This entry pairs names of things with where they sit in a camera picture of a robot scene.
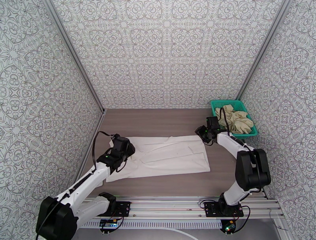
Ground aluminium rail frame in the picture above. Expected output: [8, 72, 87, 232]
[74, 196, 284, 221]

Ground white slotted cable duct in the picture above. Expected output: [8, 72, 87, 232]
[81, 220, 223, 229]

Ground small circuit board, round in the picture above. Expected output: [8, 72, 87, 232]
[221, 221, 236, 234]

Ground green plastic mesh basket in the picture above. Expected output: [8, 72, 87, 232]
[210, 99, 258, 140]

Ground small circuit board, long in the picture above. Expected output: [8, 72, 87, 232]
[98, 219, 118, 230]

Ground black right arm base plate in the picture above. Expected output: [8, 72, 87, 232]
[205, 201, 244, 218]

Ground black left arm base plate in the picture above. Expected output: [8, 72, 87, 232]
[98, 201, 132, 218]

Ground aluminium table edge rail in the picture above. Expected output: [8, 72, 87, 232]
[74, 109, 107, 183]

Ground white t-shirt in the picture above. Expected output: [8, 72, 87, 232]
[105, 135, 211, 183]

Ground aluminium corner post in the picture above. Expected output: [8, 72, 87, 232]
[235, 0, 294, 101]
[42, 0, 106, 114]

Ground beige drawstring shorts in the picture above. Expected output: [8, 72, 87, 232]
[214, 104, 255, 135]

